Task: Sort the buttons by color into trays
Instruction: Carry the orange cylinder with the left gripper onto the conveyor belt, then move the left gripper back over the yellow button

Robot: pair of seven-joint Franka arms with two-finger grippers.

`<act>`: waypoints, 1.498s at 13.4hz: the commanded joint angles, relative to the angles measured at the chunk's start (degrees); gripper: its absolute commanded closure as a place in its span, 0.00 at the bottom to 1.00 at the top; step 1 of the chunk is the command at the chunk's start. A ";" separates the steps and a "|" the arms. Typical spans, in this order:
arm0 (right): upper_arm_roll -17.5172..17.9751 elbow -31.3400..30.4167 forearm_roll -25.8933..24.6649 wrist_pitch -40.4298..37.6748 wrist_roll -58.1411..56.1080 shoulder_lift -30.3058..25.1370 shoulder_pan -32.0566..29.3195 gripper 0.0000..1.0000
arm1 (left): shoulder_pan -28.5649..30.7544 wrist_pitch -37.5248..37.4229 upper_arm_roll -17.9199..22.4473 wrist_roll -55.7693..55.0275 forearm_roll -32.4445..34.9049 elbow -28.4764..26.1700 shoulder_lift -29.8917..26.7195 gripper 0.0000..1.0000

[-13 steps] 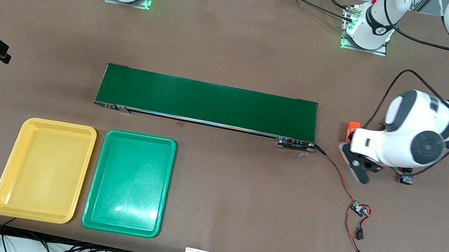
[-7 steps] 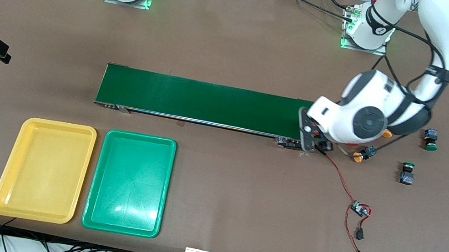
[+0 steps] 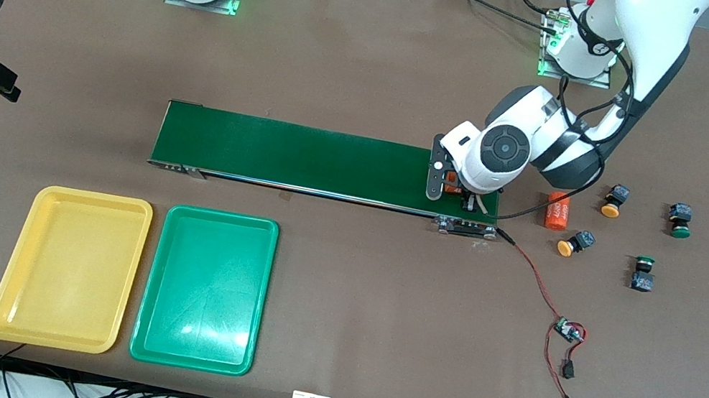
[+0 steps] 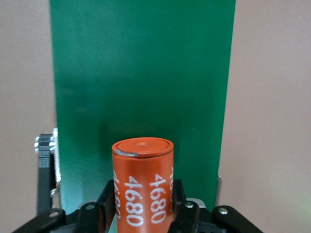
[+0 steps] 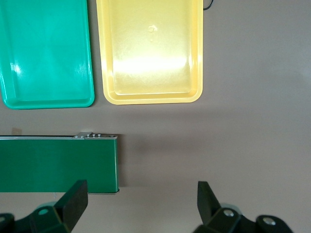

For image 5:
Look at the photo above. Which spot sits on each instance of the green belt mini conveyor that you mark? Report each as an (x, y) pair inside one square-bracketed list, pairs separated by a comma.
[(48, 162)]

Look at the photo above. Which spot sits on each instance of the yellow plastic tray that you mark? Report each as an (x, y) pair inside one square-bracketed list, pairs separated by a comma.
[(150, 43)]

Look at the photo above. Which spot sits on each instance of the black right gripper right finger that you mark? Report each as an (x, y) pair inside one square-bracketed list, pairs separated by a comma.
[(206, 204)]

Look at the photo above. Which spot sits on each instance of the green plastic tray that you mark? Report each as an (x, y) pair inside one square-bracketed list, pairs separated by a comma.
[(46, 48)]

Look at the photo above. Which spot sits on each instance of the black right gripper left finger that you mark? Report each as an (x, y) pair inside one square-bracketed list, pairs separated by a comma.
[(73, 201)]

